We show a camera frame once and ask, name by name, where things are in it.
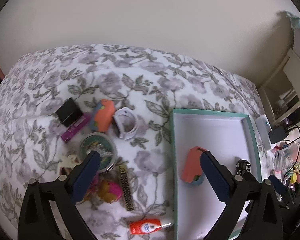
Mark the black plugged charger block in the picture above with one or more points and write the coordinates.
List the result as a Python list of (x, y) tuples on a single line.
[(278, 134)]

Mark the black wall charger adapter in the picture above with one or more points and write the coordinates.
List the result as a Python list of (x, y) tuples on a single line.
[(69, 113)]

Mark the black toy express car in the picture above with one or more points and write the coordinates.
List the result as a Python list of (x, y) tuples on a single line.
[(243, 167)]

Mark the purple lighter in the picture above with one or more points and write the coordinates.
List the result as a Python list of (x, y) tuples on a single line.
[(76, 127)]

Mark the orange blue toy car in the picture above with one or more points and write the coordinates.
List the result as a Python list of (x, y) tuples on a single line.
[(102, 116), (192, 172)]

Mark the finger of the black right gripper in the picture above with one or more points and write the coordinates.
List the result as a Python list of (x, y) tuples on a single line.
[(287, 198)]

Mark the orange white glue tube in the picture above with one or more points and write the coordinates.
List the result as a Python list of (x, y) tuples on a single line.
[(147, 226)]

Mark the pink yellow toy figure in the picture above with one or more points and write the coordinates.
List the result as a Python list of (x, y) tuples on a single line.
[(105, 189)]

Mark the white power strip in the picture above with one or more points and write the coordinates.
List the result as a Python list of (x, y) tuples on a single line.
[(264, 129)]

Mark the floral grey white blanket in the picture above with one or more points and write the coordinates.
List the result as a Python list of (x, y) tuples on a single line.
[(150, 82)]

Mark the round green tin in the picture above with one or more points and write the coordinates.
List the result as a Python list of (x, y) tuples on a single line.
[(103, 144)]

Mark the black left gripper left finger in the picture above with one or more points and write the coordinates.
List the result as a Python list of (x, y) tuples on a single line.
[(36, 220)]

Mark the gold black hair comb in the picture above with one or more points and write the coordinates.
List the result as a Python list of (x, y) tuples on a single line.
[(125, 186)]

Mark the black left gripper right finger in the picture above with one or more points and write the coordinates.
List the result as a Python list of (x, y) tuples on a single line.
[(263, 221)]

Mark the white smart watch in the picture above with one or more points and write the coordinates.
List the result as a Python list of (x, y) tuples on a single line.
[(126, 122)]

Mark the white shelf unit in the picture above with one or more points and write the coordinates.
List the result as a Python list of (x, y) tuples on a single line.
[(280, 92)]

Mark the teal rimmed white box lid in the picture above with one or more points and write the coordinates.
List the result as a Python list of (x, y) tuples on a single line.
[(229, 137)]

